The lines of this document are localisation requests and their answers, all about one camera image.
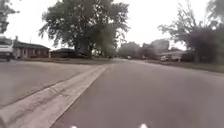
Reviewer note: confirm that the row of trees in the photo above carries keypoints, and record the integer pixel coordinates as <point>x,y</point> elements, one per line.
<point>133,50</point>

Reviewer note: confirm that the grass strip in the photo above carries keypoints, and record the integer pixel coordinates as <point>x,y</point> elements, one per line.
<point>73,61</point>

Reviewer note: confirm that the large leafy tree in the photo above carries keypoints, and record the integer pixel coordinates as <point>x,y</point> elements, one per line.
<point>85,26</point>

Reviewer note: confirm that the dark low building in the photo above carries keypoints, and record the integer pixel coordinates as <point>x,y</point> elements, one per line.
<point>65,53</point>

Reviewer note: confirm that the grey asphalt road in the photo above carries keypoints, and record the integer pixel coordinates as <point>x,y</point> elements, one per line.
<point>150,96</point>

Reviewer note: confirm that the robot's own part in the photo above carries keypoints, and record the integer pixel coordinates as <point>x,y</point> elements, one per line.
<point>143,126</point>
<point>73,126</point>

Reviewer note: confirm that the concrete kerb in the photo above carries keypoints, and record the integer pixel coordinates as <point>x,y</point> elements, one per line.
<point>50,100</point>

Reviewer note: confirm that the low brick house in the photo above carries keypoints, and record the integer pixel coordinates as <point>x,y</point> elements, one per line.
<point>31,50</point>

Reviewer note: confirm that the grey paved driveway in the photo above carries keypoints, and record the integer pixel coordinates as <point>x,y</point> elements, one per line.
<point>30,76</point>

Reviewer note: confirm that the grass verge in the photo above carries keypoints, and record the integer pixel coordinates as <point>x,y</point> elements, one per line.
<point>200,66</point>

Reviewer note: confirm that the group of trees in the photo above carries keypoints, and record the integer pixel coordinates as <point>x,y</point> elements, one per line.
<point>203,40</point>

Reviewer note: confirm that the white vehicle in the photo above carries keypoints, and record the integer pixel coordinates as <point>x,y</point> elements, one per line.
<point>6,50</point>

